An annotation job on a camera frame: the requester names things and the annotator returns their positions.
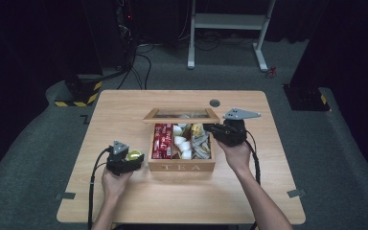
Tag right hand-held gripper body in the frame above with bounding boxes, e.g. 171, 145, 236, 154
218, 108, 262, 148

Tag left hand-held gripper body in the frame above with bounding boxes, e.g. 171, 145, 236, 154
105, 140, 132, 176

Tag wooden tea box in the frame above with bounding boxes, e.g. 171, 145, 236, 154
142, 107, 220, 173

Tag person's left hand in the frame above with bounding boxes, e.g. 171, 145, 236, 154
101, 171, 132, 200

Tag person's right hand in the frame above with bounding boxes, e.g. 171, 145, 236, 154
215, 140, 253, 175

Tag yellow print sachet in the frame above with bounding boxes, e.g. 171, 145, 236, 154
190, 124, 205, 138

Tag pile of grey sachets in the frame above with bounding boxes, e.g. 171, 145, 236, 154
191, 133, 211, 160

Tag row of red packets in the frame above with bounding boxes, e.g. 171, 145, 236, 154
152, 124, 174, 160

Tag grey tape piece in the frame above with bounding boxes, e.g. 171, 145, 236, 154
56, 192, 77, 201
287, 189, 307, 198

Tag yellow black striped base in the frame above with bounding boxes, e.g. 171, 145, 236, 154
55, 75, 104, 108

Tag dark base with yellow mark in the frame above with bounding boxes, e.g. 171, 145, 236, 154
282, 83, 331, 112

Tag white metal stand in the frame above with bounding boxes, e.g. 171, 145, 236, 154
187, 0, 277, 72

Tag dark equipment rack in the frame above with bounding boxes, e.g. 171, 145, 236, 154
113, 0, 139, 72

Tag dark curtain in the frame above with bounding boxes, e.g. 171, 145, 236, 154
0, 0, 104, 195
288, 0, 368, 183

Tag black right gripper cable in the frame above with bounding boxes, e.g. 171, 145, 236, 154
243, 128, 263, 230

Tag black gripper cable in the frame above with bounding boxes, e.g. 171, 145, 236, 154
243, 128, 263, 230
87, 147, 113, 230

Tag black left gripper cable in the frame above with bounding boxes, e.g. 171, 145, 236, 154
87, 147, 113, 230

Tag black floor cables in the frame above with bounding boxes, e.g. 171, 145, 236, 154
116, 41, 154, 91

